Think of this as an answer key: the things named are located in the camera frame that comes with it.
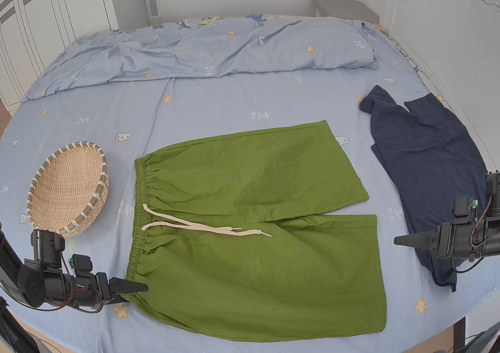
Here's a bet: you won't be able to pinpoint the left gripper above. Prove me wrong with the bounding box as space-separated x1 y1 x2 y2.
44 271 114 311

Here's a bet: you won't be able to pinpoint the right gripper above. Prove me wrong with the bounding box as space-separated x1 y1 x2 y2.
437 220 500 261

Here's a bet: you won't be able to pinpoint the green shorts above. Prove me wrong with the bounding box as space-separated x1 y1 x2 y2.
125 120 387 342

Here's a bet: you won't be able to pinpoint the round woven basket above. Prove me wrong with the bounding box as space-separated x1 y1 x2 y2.
27 141 110 238

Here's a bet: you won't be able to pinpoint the bed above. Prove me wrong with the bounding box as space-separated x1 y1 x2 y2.
0 0 500 353

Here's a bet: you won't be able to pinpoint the dark blue T-shirt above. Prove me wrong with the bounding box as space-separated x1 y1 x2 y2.
359 85 491 293

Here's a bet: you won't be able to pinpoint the grey bedside table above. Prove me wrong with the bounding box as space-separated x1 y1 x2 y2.
311 0 379 24

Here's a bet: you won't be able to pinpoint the pale blue quilt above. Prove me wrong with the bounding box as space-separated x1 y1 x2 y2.
21 13 379 104

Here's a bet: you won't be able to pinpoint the white wardrobe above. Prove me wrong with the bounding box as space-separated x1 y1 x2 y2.
0 0 120 110

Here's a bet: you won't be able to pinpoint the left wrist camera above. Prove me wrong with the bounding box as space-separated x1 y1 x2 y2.
71 254 96 280

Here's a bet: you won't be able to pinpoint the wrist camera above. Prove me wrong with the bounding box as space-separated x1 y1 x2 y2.
452 196 476 225
71 254 96 280

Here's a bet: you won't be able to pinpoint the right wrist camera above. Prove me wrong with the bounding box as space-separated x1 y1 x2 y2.
452 196 476 225

